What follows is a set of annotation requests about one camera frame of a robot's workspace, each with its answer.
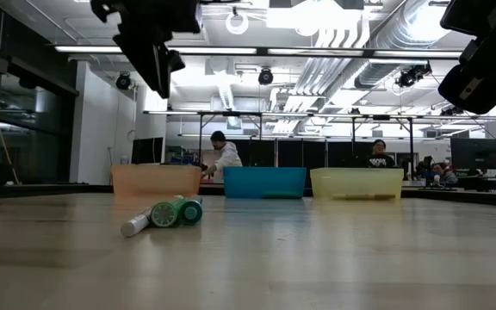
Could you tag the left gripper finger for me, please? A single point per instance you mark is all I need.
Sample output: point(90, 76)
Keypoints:
point(165, 64)
point(142, 56)

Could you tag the teal highlighter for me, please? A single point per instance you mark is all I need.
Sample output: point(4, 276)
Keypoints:
point(191, 212)

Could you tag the green highlighter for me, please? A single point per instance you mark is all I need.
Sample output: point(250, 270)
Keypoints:
point(164, 214)

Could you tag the brown-capped thin white marker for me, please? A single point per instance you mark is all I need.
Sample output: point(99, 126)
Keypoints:
point(134, 226)

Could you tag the purple-capped thin white marker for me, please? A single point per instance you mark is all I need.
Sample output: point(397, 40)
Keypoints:
point(360, 197)

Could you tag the black ceiling spotlight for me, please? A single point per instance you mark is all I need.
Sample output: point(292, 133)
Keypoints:
point(265, 76)
point(452, 110)
point(123, 81)
point(411, 75)

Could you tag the black monitor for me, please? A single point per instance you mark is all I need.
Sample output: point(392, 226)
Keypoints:
point(476, 153)
point(146, 150)

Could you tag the person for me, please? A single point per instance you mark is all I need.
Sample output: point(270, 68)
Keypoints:
point(444, 176)
point(228, 157)
point(379, 160)

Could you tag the orange translucent plastic bin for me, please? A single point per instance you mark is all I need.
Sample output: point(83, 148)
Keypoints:
point(155, 181)

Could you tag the blue plastic bin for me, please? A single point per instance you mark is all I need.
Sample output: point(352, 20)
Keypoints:
point(265, 181)

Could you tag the yellow translucent plastic bin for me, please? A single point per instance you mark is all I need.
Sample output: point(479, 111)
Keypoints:
point(355, 183)

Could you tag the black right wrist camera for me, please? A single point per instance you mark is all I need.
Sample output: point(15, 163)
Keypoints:
point(472, 17)

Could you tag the silver ventilation duct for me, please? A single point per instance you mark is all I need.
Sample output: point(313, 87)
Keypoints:
point(396, 34)

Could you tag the black distant rig frame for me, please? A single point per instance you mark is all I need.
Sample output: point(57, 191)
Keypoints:
point(411, 142)

